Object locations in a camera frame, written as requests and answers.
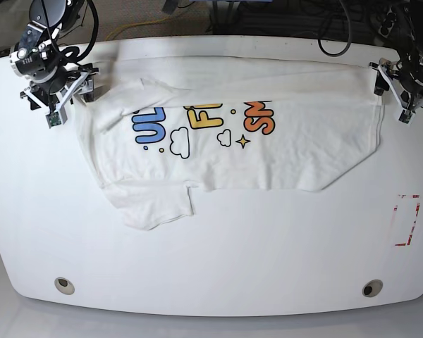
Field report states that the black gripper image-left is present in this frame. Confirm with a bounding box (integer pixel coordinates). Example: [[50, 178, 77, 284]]
[[30, 68, 94, 106]]

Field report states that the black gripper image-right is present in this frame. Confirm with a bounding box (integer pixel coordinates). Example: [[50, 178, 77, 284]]
[[374, 63, 423, 108]]

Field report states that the white printed T-shirt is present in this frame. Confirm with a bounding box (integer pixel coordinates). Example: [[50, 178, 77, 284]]
[[73, 56, 384, 230]]

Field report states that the black power strip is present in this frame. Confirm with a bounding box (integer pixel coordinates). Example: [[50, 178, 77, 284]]
[[378, 1, 397, 38]]

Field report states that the red tape rectangle marker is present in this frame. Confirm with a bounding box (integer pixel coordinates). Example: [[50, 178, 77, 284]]
[[389, 194, 421, 247]]

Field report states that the black cable of image-left arm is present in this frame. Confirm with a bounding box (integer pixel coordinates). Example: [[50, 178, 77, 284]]
[[61, 0, 99, 66]]

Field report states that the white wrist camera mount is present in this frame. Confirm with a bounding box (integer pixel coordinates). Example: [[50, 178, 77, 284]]
[[369, 58, 423, 125], [20, 63, 99, 128]]

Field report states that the black cable of image-right arm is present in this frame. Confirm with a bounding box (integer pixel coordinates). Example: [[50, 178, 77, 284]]
[[317, 0, 353, 58]]

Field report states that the yellow cable on floor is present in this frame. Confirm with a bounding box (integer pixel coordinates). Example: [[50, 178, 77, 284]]
[[105, 15, 170, 42]]

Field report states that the left table cable grommet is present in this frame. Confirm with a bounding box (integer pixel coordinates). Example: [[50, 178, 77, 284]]
[[54, 277, 75, 296]]

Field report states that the table cable grommet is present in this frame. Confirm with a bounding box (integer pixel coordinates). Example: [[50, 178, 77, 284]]
[[54, 277, 75, 296], [362, 280, 384, 298]]

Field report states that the right table cable grommet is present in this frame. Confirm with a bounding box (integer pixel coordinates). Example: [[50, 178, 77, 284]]
[[362, 280, 384, 298]]

